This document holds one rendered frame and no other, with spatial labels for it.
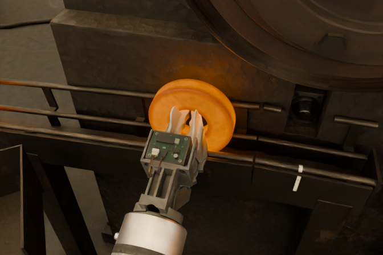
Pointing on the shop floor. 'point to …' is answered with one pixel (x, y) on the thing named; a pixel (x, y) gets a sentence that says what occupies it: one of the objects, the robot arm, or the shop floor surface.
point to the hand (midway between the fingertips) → (191, 111)
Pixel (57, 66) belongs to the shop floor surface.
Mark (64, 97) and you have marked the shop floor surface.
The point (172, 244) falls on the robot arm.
